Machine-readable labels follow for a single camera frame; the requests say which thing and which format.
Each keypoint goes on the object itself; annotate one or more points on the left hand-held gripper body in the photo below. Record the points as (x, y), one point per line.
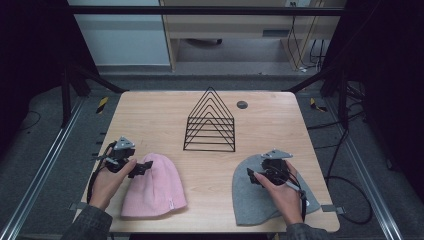
(120, 154)

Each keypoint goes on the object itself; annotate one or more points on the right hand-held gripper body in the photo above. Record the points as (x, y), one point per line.
(275, 166)

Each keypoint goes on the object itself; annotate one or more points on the grey knit beanie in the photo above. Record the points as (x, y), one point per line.
(250, 201)

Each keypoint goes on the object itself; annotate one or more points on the pink knit beanie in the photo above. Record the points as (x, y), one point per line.
(156, 190)

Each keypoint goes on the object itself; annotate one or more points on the person's left hand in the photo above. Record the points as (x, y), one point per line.
(106, 186)

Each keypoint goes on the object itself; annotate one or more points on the person's right hand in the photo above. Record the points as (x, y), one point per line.
(285, 200)

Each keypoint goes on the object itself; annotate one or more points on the yellow black hazard tape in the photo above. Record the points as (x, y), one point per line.
(316, 105)
(102, 104)

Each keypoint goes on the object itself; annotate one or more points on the grey round table grommet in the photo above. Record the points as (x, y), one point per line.
(242, 104)

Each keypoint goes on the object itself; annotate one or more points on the white cabinet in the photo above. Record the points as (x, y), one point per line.
(123, 36)

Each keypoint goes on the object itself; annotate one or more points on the light wooden desk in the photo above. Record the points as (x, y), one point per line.
(233, 25)

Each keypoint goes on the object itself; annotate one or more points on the grey metal table bracket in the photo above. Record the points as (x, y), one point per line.
(76, 206)
(333, 209)

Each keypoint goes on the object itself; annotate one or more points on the metal floor rail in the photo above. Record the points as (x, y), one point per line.
(40, 170)
(365, 170)

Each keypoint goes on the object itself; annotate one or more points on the black frame strut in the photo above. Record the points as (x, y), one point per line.
(328, 78)
(86, 78)

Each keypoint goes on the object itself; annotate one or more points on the black horizontal frame bar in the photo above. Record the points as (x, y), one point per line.
(200, 10)

